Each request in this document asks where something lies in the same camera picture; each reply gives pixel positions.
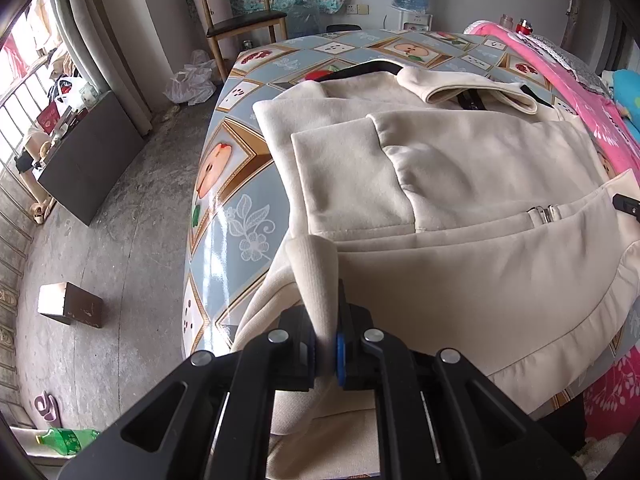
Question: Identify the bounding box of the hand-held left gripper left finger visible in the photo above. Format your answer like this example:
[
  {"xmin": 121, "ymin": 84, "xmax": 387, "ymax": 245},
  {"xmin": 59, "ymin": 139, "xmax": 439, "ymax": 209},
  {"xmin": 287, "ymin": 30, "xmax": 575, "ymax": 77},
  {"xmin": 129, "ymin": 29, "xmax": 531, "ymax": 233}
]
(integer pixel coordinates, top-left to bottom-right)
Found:
[{"xmin": 59, "ymin": 306, "xmax": 321, "ymax": 480}]

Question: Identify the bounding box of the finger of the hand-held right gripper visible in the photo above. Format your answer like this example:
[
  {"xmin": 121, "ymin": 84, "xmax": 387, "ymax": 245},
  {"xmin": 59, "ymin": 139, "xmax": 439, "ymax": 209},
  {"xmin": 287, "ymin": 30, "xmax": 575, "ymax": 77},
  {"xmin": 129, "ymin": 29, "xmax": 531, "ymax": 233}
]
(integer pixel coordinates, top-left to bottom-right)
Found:
[{"xmin": 612, "ymin": 194, "xmax": 640, "ymax": 218}]

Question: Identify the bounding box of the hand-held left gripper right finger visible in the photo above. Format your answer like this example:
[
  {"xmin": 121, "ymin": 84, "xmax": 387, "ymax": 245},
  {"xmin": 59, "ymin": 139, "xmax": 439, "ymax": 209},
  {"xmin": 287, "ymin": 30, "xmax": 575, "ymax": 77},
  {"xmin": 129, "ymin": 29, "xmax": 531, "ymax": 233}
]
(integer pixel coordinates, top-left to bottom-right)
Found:
[{"xmin": 334, "ymin": 280, "xmax": 586, "ymax": 480}]

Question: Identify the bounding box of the cream zip jacket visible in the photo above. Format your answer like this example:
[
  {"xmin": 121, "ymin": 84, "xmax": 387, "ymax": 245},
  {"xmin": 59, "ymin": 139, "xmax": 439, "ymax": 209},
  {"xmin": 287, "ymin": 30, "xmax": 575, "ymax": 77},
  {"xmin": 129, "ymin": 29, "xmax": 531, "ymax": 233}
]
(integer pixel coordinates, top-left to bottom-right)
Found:
[{"xmin": 232, "ymin": 62, "xmax": 640, "ymax": 480}]

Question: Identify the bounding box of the blue pillow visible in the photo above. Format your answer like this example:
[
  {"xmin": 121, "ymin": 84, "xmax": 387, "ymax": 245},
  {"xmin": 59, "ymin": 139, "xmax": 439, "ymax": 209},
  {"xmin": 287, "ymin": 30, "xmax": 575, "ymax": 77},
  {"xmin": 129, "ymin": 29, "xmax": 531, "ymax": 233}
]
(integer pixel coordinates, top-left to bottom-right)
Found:
[{"xmin": 602, "ymin": 67, "xmax": 640, "ymax": 127}]

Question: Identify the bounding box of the grey lace cushion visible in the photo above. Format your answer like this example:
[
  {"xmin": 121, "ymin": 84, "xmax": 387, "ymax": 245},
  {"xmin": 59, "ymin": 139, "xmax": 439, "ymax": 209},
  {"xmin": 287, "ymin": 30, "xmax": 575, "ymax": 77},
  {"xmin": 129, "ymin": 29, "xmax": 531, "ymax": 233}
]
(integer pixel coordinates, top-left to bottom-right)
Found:
[{"xmin": 530, "ymin": 34, "xmax": 612, "ymax": 92}]

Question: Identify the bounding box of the table with patterned tablecloth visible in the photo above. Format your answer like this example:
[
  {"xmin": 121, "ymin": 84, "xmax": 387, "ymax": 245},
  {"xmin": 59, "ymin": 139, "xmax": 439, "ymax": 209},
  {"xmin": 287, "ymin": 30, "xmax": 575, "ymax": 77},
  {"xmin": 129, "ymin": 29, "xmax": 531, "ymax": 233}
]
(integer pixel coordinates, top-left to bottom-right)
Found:
[{"xmin": 181, "ymin": 29, "xmax": 640, "ymax": 406}]

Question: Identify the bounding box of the pink floral blanket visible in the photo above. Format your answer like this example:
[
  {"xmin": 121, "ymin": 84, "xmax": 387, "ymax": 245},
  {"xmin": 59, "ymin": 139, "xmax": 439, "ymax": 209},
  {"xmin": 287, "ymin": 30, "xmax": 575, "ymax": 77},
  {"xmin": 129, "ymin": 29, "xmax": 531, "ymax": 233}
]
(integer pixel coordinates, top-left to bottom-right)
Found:
[{"xmin": 462, "ymin": 20, "xmax": 640, "ymax": 461}]

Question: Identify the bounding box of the small brown box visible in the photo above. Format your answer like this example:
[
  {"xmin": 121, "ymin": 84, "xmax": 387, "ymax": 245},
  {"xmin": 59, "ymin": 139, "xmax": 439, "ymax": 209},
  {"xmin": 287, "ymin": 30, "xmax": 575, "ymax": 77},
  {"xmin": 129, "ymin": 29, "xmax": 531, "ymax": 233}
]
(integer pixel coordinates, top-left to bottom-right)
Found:
[{"xmin": 38, "ymin": 282, "xmax": 104, "ymax": 329}]

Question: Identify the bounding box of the green plastic bottle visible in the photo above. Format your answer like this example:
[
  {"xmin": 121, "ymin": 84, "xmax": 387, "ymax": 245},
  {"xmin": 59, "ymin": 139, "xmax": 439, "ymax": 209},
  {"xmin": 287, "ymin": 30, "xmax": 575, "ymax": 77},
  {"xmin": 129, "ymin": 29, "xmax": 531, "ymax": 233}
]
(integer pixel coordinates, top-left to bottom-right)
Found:
[{"xmin": 36, "ymin": 427, "xmax": 101, "ymax": 457}]

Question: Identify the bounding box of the green white fluffy garment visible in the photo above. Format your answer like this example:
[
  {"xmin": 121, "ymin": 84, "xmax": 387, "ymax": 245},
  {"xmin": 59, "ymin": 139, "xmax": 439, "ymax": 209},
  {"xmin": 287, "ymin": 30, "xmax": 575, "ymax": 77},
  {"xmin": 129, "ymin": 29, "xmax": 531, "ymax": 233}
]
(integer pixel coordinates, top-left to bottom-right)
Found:
[{"xmin": 570, "ymin": 435, "xmax": 626, "ymax": 480}]

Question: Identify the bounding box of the pink slipper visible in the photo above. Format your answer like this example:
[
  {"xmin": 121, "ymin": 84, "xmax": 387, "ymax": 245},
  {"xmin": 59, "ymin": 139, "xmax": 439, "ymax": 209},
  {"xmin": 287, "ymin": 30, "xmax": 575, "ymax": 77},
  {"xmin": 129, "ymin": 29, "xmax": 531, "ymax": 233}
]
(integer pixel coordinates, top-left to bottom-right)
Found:
[{"xmin": 34, "ymin": 392, "xmax": 61, "ymax": 422}]

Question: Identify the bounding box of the white water dispenser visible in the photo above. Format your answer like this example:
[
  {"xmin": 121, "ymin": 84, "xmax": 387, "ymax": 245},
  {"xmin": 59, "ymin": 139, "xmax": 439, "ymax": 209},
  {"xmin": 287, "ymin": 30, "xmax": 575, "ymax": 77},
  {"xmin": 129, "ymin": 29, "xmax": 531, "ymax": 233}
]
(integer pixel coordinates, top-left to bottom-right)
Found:
[{"xmin": 398, "ymin": 10, "xmax": 434, "ymax": 32}]

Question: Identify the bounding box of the dark board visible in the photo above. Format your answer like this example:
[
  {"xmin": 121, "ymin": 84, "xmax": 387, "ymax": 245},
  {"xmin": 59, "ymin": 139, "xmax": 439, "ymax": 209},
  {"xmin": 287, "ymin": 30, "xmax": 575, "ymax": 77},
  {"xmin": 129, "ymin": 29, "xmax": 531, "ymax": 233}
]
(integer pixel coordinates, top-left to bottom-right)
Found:
[{"xmin": 37, "ymin": 91, "xmax": 146, "ymax": 226}]

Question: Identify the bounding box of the crumpled white plastic bag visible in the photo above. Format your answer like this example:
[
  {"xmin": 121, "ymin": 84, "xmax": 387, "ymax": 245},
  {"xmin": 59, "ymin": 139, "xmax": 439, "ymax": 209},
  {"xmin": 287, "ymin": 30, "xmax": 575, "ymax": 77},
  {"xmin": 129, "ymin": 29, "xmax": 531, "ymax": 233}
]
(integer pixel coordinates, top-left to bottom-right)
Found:
[{"xmin": 165, "ymin": 50, "xmax": 219, "ymax": 106}]

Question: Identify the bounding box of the metal window railing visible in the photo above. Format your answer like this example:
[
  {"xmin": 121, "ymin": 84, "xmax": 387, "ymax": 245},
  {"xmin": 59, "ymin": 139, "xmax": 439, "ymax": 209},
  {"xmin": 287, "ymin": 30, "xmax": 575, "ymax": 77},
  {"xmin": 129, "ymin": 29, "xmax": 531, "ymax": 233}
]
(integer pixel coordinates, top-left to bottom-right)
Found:
[{"xmin": 0, "ymin": 42, "xmax": 66, "ymax": 411}]

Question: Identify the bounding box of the empty clear water jug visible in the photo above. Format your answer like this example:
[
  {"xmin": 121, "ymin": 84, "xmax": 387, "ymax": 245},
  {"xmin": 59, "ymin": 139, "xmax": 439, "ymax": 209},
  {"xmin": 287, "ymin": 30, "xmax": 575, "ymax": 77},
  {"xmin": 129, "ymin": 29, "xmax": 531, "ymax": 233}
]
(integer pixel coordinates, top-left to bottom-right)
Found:
[{"xmin": 287, "ymin": 0, "xmax": 321, "ymax": 39}]

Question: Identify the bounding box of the wooden chair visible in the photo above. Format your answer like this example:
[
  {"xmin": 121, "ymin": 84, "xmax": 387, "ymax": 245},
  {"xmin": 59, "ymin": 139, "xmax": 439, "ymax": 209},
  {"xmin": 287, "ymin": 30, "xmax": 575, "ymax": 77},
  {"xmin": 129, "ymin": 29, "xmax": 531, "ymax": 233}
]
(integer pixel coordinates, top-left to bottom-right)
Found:
[{"xmin": 195, "ymin": 0, "xmax": 288, "ymax": 77}]

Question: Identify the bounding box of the red box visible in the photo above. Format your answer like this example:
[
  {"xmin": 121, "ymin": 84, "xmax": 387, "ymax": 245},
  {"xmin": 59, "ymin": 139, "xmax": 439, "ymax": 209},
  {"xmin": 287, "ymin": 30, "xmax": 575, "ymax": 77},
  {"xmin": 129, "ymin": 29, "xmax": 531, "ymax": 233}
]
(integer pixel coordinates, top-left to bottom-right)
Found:
[{"xmin": 37, "ymin": 102, "xmax": 64, "ymax": 134}]

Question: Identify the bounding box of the pale curtain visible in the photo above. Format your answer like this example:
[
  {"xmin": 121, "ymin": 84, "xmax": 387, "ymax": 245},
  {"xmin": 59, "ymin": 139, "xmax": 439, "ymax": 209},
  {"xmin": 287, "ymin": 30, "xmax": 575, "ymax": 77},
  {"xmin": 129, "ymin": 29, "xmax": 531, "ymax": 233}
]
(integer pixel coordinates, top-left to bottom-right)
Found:
[{"xmin": 65, "ymin": 0, "xmax": 152, "ymax": 136}]

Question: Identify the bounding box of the white plastic bag with handles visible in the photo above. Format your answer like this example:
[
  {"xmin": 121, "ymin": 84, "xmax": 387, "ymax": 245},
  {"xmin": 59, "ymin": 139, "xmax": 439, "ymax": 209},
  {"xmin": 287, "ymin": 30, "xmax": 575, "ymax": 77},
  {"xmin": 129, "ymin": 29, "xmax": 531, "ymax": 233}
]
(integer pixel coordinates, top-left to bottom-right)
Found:
[{"xmin": 54, "ymin": 77, "xmax": 99, "ymax": 111}]

